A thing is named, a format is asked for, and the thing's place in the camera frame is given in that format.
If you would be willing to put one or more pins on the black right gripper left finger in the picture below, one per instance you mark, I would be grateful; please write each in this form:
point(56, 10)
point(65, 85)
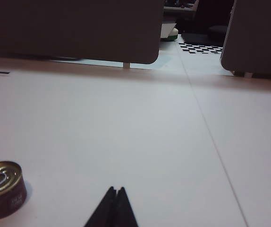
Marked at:
point(104, 210)

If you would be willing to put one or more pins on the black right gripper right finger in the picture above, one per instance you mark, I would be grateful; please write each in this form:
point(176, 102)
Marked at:
point(123, 210)

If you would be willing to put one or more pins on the red tomato paste can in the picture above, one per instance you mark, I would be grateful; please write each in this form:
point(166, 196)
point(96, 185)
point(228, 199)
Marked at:
point(1, 191)

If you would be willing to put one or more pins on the black white checkerboard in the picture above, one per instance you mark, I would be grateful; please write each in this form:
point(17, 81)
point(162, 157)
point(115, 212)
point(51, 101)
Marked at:
point(200, 48)

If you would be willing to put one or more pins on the white green round object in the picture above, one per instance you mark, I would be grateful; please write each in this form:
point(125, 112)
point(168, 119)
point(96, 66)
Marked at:
point(169, 33)

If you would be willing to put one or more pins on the large grey desk divider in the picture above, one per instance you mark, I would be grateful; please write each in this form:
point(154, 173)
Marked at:
point(71, 28)

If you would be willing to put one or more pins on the narrow grey desk divider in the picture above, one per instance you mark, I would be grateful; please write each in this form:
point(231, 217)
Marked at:
point(256, 35)

